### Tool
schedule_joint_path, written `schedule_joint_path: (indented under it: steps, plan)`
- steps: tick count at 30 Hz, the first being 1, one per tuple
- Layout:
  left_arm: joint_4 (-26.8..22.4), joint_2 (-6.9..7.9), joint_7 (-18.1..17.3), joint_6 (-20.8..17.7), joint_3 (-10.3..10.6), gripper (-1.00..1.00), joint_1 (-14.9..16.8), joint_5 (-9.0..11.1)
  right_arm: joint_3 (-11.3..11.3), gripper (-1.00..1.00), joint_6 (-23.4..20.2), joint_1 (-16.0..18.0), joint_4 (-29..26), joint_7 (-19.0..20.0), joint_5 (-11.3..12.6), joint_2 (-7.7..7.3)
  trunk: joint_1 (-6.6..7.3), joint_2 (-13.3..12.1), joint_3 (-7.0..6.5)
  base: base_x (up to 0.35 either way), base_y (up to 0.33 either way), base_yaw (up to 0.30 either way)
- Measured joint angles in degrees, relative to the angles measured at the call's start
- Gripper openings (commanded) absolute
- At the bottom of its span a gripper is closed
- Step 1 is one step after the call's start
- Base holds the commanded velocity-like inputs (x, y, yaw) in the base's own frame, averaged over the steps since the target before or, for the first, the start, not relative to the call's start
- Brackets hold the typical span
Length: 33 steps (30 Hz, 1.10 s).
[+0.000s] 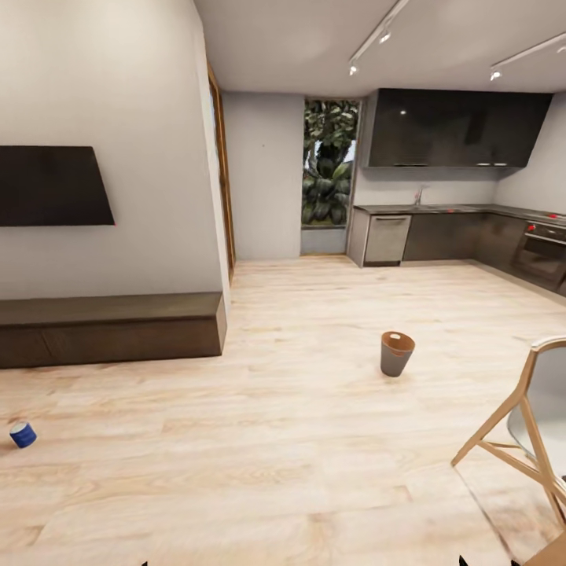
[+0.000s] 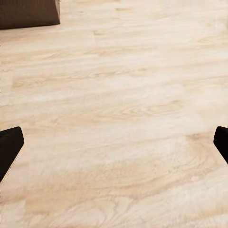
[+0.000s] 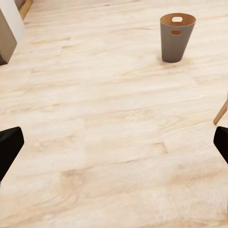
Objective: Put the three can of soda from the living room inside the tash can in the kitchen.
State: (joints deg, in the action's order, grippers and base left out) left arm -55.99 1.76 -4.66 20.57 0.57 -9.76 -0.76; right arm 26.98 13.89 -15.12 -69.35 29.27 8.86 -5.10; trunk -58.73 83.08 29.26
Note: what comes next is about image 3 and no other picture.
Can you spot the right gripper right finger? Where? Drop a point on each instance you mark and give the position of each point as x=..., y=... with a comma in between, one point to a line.
x=221, y=141

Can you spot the trash can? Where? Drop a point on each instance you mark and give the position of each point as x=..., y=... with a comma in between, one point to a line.
x=175, y=35

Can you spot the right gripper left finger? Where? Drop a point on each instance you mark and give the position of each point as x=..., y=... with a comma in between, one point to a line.
x=11, y=142

